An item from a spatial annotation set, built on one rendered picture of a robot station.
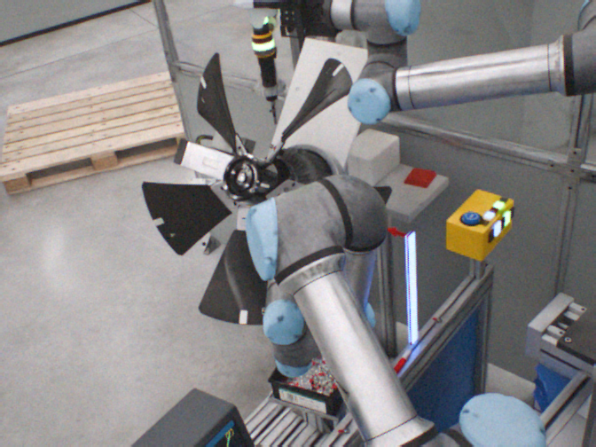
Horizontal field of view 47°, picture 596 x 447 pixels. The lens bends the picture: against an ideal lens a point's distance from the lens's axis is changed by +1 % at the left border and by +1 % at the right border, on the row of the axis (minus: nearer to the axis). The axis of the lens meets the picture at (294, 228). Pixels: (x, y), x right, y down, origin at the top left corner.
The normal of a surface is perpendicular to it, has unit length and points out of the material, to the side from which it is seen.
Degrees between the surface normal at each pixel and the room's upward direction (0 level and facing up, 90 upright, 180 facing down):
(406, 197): 0
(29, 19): 90
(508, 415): 8
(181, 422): 15
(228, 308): 51
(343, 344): 45
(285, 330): 90
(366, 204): 60
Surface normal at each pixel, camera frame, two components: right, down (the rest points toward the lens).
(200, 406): -0.32, -0.85
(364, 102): -0.31, 0.60
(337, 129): -0.57, -0.11
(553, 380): -0.12, -0.80
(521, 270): -0.63, 0.52
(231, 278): 0.00, -0.04
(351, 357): -0.18, -0.19
